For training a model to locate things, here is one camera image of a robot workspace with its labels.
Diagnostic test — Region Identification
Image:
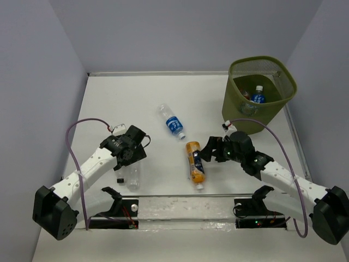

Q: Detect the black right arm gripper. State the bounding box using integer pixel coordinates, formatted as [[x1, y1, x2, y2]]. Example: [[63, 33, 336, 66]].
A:
[[196, 136, 243, 163]]

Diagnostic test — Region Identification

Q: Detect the clear crushed bottle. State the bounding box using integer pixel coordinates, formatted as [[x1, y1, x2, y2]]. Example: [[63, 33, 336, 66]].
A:
[[125, 163, 141, 192]]

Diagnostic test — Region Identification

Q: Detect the yellow label drink bottle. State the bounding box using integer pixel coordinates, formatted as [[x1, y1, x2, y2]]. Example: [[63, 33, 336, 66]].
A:
[[185, 141, 206, 190]]

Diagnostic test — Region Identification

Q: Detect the blue label bottle white cap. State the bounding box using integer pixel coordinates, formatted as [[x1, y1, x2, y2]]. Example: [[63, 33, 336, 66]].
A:
[[250, 85, 266, 104]]

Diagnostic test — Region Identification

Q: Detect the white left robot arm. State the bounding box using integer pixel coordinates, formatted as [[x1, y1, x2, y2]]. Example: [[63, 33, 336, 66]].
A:
[[32, 125, 147, 240]]

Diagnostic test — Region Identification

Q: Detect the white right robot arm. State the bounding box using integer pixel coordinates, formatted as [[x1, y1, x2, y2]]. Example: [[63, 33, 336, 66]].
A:
[[199, 131, 348, 245]]

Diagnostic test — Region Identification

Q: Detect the green plastic waste bin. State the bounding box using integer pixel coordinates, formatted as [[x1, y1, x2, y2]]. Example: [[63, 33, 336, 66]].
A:
[[222, 56, 297, 134]]

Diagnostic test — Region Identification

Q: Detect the clear bottle black cap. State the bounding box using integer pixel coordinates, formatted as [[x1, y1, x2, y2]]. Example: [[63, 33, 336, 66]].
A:
[[115, 169, 126, 184]]

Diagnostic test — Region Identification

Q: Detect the blue label bottle upper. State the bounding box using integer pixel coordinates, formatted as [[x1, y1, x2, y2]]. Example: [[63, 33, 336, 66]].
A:
[[159, 104, 186, 140]]

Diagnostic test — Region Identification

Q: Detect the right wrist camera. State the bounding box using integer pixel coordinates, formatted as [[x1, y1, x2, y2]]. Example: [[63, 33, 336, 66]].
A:
[[222, 121, 237, 137]]

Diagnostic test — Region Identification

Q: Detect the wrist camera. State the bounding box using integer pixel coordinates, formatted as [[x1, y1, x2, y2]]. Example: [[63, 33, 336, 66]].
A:
[[112, 124, 127, 136], [222, 121, 237, 137]]

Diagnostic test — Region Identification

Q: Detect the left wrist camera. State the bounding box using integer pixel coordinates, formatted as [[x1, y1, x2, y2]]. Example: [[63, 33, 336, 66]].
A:
[[112, 124, 127, 136]]

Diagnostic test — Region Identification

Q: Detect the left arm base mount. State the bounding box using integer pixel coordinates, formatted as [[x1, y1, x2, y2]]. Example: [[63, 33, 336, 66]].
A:
[[86, 187, 139, 230]]

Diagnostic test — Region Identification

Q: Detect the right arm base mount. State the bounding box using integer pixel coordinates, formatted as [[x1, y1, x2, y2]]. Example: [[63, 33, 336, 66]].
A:
[[232, 186, 290, 229]]

